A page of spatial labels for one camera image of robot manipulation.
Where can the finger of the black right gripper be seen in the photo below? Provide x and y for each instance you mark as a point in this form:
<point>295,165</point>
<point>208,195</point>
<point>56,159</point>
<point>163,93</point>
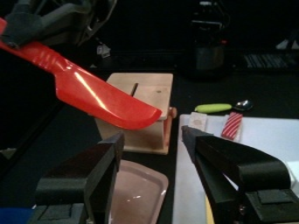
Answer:
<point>21,27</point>

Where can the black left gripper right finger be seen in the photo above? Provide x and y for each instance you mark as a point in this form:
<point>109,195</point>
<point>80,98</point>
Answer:
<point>240,175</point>

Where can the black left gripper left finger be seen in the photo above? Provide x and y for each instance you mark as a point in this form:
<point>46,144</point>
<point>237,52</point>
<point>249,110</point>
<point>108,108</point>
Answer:
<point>77,180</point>

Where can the red plastic toy knife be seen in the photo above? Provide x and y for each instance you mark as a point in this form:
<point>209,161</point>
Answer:
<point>97,96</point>

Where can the white cutting board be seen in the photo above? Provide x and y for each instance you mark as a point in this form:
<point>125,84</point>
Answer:
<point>268,134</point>

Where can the pink plastic tray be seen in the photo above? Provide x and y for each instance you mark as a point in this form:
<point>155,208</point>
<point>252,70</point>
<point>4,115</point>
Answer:
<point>140,189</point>

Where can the red striped shrimp topping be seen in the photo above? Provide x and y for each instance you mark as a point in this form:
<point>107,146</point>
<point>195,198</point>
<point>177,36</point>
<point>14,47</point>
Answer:
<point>232,124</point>

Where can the wooden box with slot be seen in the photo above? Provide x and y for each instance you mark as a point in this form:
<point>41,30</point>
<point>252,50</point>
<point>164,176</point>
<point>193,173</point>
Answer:
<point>151,87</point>

